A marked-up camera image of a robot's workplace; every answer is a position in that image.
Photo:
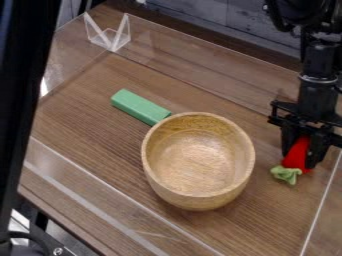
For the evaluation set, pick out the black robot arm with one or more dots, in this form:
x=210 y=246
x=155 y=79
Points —
x=318 y=19

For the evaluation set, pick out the clear acrylic tray enclosure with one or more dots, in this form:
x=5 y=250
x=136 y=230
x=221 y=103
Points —
x=83 y=174

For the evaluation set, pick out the wooden bowl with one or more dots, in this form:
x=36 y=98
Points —
x=198 y=158

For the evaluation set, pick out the black vertical post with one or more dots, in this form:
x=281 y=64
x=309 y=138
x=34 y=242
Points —
x=27 y=28

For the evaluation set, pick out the green rectangular block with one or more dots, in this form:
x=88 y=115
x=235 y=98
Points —
x=139 y=107

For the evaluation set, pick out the red plush strawberry toy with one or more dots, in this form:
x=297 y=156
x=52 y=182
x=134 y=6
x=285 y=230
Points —
x=293 y=164

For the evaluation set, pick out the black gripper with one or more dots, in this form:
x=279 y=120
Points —
x=295 y=124

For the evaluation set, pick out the black metal bracket with bolt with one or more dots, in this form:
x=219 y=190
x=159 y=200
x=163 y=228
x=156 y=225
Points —
x=52 y=247

